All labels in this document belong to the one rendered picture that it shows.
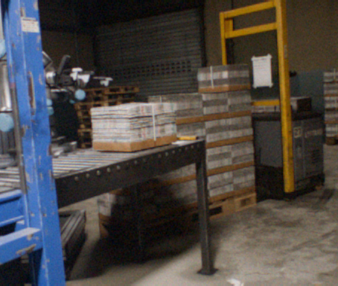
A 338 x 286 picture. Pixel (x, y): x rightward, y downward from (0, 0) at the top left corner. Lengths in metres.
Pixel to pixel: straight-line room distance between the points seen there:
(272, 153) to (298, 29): 5.70
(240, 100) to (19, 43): 2.88
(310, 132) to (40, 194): 3.56
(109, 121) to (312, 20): 7.89
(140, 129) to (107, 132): 0.18
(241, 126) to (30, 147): 2.88
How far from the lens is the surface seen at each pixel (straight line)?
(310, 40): 9.93
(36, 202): 1.46
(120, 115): 2.34
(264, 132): 4.64
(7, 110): 2.78
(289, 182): 4.37
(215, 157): 3.88
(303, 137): 4.59
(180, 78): 11.10
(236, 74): 4.07
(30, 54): 1.44
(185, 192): 3.68
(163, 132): 2.51
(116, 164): 2.02
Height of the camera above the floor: 1.09
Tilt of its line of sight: 6 degrees down
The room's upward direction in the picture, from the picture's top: 4 degrees counter-clockwise
